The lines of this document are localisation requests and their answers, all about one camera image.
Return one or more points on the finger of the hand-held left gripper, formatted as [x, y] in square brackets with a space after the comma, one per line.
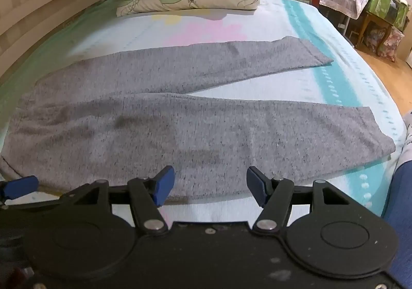
[19, 186]

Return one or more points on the floral fabric bag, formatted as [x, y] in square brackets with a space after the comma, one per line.
[391, 44]

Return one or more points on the green floral storage bag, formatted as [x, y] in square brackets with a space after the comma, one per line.
[384, 6]

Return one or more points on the grey pants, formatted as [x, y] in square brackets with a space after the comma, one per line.
[161, 128]

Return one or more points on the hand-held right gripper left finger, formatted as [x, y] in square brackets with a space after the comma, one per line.
[164, 184]

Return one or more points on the person's white dotted shirt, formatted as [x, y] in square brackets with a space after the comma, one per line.
[408, 137]

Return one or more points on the pastel printed bed sheet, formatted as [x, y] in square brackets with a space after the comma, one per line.
[322, 89]

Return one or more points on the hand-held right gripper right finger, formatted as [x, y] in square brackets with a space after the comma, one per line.
[257, 186]

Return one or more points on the wooden stool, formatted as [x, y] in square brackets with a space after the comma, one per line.
[370, 23]

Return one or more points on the person's blue trousers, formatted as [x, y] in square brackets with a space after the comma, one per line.
[399, 199]

